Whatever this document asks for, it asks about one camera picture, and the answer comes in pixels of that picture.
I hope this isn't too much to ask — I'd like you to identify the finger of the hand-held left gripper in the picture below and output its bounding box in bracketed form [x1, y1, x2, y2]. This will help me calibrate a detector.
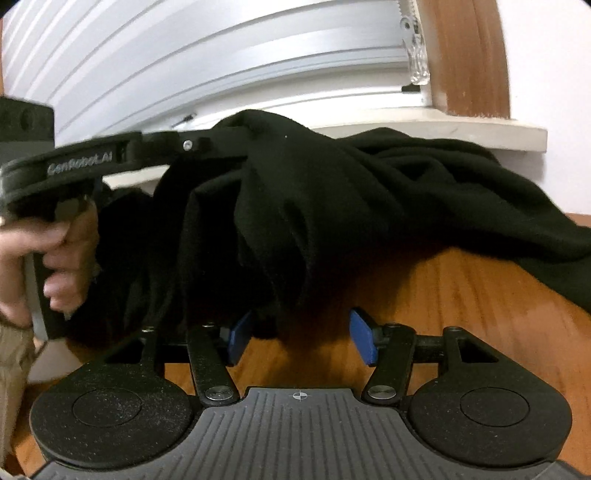
[139, 127, 252, 160]

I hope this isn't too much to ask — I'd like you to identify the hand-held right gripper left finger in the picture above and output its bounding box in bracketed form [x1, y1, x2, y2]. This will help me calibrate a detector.
[99, 310, 254, 408]

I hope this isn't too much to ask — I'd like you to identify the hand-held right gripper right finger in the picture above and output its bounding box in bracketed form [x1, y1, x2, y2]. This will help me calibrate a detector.
[349, 308, 506, 408]

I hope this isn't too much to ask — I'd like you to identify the black fleece garment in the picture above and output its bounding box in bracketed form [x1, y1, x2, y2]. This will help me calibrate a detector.
[69, 109, 591, 342]

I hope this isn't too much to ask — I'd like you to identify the person's left forearm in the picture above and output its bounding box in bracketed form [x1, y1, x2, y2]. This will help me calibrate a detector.
[0, 318, 37, 462]

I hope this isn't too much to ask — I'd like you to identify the person's left hand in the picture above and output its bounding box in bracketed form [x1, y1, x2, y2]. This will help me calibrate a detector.
[0, 203, 100, 324]

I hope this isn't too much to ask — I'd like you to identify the grey window blind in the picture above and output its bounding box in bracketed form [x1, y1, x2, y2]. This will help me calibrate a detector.
[0, 0, 419, 144]

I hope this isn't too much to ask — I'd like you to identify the beige window sill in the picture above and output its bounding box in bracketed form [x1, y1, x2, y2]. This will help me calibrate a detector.
[302, 104, 549, 153]

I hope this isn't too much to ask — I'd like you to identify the white window frame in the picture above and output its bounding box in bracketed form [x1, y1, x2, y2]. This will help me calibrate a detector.
[55, 85, 435, 146]

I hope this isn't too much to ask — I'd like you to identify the clear plastic cord pull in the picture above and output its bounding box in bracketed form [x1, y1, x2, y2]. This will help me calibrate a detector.
[399, 11, 431, 90]

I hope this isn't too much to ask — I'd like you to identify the brown wooden window frame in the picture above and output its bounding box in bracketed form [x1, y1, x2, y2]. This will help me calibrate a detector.
[416, 0, 512, 118]

